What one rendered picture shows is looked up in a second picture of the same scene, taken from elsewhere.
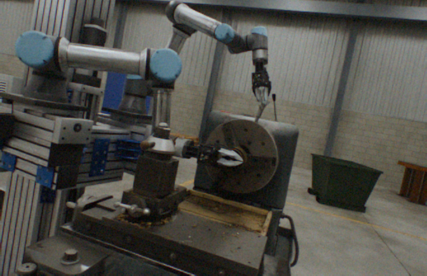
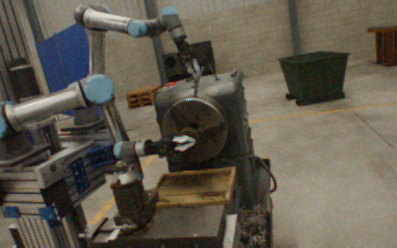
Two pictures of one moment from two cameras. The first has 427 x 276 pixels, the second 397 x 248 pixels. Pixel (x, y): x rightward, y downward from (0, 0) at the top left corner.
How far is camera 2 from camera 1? 0.37 m
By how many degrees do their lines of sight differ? 12
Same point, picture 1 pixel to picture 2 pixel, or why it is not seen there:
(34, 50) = not seen: outside the picture
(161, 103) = (110, 116)
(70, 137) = (51, 177)
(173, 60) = (103, 84)
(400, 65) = not seen: outside the picture
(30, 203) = (43, 231)
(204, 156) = (163, 150)
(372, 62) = not seen: outside the picture
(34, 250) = not seen: outside the picture
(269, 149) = (215, 117)
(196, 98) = (142, 43)
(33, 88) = (2, 152)
